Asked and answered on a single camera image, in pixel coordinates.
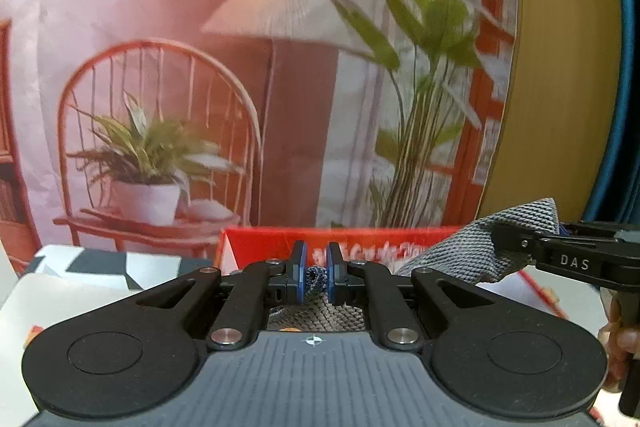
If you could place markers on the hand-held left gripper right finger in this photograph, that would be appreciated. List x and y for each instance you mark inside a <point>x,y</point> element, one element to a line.
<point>334,274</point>

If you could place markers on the person's right hand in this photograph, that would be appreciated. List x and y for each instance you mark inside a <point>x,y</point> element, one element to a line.
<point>614,342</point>

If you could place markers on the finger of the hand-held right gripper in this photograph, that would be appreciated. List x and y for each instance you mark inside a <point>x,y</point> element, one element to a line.
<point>517,243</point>
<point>566,229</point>

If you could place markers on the printed wall backdrop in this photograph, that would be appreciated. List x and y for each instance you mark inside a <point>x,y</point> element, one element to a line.
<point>175,32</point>

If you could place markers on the grey knit cloth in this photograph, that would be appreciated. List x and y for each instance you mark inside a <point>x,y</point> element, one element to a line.
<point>450,252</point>

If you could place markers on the wooden panel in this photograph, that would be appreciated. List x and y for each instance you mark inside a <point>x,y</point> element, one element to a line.
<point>560,57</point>

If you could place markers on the printed tablecloth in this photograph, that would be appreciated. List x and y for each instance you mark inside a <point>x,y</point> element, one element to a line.
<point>150,269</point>

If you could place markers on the red cardboard box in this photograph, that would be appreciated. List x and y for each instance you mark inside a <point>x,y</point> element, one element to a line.
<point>260,247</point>

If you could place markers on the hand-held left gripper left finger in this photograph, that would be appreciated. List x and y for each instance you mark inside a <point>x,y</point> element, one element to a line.
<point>298,274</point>

